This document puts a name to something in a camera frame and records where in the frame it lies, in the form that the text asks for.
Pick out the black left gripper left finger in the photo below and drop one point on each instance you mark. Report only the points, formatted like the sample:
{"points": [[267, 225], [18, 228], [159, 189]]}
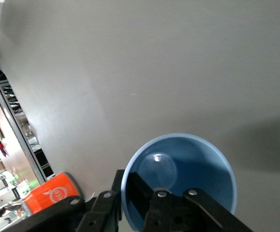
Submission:
{"points": [[99, 212]]}

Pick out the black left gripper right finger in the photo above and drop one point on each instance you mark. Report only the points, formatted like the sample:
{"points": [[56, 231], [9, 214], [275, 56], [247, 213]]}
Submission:
{"points": [[169, 212]]}

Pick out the light blue plastic cup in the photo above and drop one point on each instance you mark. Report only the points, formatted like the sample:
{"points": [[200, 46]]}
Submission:
{"points": [[202, 169]]}

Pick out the orange soda can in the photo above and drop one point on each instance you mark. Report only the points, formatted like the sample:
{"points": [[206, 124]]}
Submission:
{"points": [[55, 193]]}

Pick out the grey table mat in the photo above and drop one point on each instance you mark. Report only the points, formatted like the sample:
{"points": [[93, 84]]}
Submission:
{"points": [[154, 72]]}

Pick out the aluminium frame rail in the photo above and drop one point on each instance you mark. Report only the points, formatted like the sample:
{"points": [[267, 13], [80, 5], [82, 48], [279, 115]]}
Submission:
{"points": [[17, 125]]}

